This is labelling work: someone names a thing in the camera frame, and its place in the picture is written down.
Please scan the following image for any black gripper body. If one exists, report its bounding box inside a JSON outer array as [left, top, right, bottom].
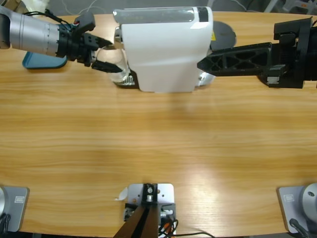
[[257, 24, 317, 89], [57, 23, 101, 67]]

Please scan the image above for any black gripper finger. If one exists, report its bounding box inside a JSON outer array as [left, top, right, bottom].
[[197, 42, 273, 78], [91, 60, 124, 74], [96, 36, 115, 48]]

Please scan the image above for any clear drinking glass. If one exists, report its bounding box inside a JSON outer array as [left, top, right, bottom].
[[95, 46, 131, 84]]

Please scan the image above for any white capsule coffee machine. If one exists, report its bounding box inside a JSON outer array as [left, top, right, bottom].
[[112, 6, 237, 94]]

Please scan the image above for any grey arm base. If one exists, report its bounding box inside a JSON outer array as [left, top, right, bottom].
[[0, 185, 30, 233], [276, 182, 317, 234]]

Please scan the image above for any teal plastic tray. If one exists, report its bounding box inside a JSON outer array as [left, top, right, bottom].
[[21, 51, 68, 69]]

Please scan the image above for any white plastic bag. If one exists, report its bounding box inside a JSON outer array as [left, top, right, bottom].
[[21, 0, 50, 14]]

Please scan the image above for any white plastic furniture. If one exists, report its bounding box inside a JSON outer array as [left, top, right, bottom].
[[262, 0, 317, 13]]

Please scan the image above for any cardboard box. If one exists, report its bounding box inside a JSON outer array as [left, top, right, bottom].
[[0, 0, 25, 13]]

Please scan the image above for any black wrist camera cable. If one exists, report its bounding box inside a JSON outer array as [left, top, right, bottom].
[[23, 9, 77, 25]]

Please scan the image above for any white floor cable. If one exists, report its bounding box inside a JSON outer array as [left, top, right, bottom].
[[59, 0, 117, 15], [230, 0, 248, 12]]

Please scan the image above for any black base cable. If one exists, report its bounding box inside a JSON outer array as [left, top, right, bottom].
[[289, 218, 310, 238]]

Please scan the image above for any orange cable bundle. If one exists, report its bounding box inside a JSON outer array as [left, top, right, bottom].
[[158, 218, 179, 238]]

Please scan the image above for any black power cable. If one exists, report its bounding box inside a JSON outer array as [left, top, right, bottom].
[[173, 231, 213, 238]]

